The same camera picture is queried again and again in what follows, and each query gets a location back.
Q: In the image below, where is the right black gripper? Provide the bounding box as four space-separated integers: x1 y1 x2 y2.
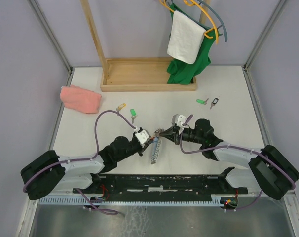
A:
159 124 204 145

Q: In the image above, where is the metal keyring band blue handle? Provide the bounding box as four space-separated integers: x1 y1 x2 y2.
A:
150 137 162 165

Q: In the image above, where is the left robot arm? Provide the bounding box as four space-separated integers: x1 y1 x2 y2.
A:
20 131 154 200

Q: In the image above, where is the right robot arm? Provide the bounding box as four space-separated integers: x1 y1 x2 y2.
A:
156 118 299 200

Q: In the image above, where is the green tag key left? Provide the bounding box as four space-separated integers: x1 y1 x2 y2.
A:
130 109 137 124

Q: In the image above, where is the green tag key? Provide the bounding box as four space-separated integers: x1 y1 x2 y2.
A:
130 109 137 124
196 98 209 105

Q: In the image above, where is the green tag key right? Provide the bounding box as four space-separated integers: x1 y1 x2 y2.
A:
196 98 209 105

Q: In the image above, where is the yellow tag key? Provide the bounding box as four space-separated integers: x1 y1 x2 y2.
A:
116 103 126 113

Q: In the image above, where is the black tag key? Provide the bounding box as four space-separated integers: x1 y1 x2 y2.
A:
210 98 219 109

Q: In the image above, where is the green shirt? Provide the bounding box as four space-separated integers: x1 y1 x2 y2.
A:
167 3 216 85

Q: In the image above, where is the pink folded cloth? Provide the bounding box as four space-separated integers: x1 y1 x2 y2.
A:
60 85 102 114

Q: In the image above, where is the white towel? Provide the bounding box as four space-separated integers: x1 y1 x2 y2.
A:
167 11 206 64

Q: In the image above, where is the grey-blue hanger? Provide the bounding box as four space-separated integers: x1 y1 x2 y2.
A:
159 0 228 44

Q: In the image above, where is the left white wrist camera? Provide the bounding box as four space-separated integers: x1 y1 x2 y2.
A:
134 127 151 145

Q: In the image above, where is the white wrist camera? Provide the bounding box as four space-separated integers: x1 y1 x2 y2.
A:
134 127 151 145
171 114 186 128

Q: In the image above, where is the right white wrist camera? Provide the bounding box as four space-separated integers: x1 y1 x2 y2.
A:
171 114 186 128

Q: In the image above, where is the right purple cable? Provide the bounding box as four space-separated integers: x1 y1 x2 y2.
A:
179 114 297 212

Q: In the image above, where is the purple cable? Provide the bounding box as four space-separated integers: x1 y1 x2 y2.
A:
22 110 140 215
179 114 297 212

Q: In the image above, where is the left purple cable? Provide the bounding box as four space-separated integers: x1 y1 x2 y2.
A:
22 110 140 215

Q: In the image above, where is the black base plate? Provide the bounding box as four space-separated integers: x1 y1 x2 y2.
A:
82 173 248 201

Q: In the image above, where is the wooden rack frame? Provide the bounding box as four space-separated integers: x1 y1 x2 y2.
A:
81 0 197 92

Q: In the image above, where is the white cable duct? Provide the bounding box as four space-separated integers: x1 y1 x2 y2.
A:
38 195 229 207

